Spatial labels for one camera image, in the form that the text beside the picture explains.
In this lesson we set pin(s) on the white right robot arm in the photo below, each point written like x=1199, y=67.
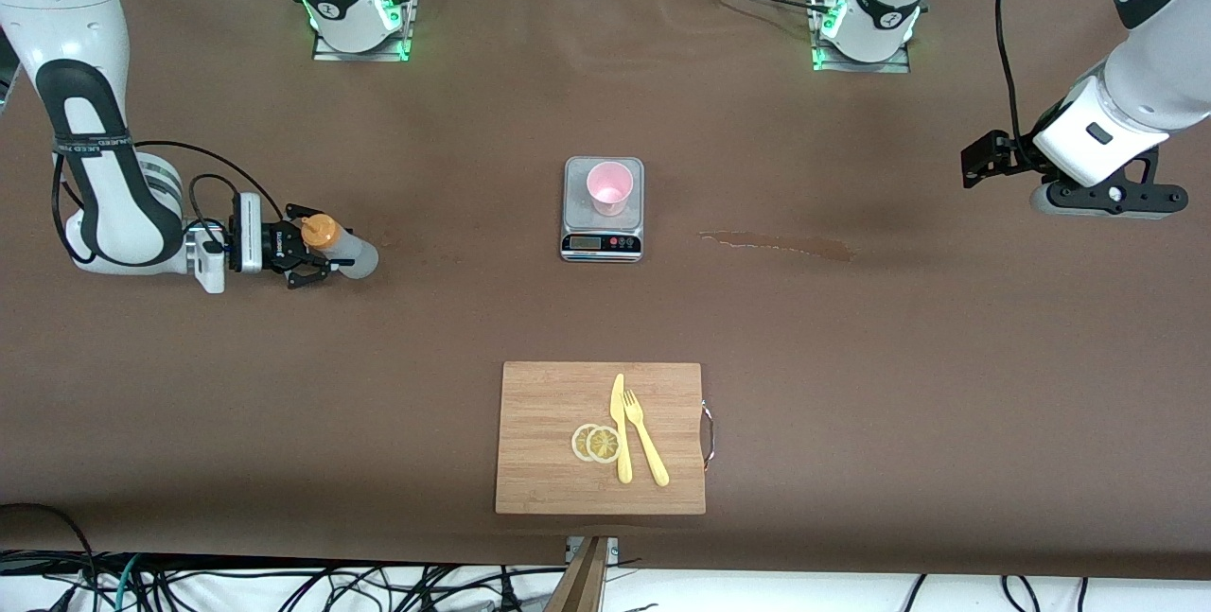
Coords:
x=95, y=205

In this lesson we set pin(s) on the wooden cutting board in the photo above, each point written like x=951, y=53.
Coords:
x=539, y=423

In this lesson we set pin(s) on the pink plastic cup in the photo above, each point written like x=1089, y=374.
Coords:
x=610, y=186

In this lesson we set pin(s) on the brown table mat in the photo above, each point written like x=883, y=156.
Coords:
x=284, y=404

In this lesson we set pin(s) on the lemon slice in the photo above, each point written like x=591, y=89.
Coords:
x=604, y=445
x=578, y=443

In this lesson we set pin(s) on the yellow plastic fork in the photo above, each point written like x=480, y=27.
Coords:
x=653, y=461

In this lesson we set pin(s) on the yellow plastic knife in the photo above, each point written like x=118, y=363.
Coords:
x=618, y=404

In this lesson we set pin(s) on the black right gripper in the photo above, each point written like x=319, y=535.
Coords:
x=275, y=244

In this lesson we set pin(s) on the small metal bracket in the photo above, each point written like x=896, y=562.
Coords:
x=613, y=548

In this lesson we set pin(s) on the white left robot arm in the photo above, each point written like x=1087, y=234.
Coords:
x=1154, y=73

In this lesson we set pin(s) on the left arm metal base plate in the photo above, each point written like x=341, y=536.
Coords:
x=861, y=66

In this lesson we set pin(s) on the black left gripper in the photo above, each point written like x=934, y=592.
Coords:
x=1006, y=155

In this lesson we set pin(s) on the translucent sauce bottle orange cap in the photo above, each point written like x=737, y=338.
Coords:
x=355, y=257

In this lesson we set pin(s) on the silver digital kitchen scale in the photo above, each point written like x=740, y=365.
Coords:
x=603, y=245

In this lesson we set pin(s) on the brown wooden post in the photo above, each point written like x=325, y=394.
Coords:
x=582, y=584

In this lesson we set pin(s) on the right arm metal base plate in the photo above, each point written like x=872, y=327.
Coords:
x=359, y=56

